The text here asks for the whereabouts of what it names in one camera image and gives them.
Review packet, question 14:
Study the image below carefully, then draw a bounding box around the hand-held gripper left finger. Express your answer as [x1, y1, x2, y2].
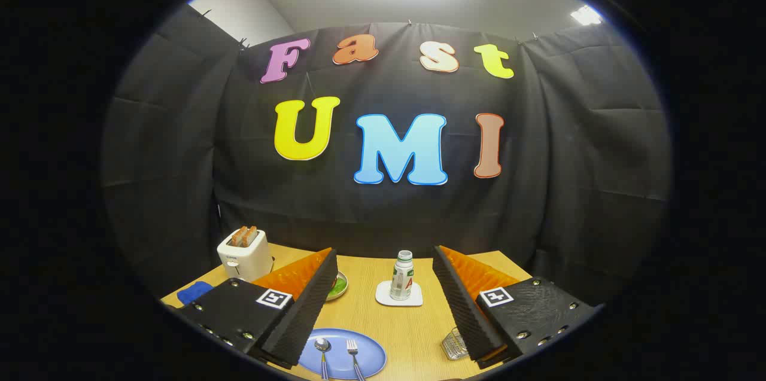
[177, 248, 339, 370]

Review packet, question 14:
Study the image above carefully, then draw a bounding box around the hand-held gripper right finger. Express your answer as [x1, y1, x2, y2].
[432, 245, 601, 370]

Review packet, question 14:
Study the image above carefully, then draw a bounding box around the spoon with blue checked handle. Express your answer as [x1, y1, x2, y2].
[314, 337, 332, 380]

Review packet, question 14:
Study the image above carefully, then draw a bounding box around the fork with blue checked handle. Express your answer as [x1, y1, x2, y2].
[346, 339, 366, 381]

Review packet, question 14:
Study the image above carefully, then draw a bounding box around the plate of toy food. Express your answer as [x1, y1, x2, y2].
[326, 270, 349, 301]

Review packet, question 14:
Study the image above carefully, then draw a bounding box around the white square coaster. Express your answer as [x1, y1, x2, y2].
[375, 281, 423, 307]

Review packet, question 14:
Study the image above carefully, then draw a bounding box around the blue round plate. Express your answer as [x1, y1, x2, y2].
[297, 328, 387, 380]

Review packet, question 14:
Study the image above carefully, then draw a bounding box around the white bottle with green label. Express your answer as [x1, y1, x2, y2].
[390, 250, 415, 301]

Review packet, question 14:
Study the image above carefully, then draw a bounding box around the white toaster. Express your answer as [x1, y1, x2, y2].
[217, 227, 274, 283]

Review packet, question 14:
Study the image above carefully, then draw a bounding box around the blue folded cloth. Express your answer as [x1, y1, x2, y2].
[177, 281, 214, 305]

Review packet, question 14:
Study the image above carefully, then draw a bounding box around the small ceiling light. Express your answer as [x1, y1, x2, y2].
[570, 5, 603, 26]

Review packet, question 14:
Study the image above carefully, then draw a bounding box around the metal wire cutlery basket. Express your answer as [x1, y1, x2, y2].
[441, 327, 470, 361]

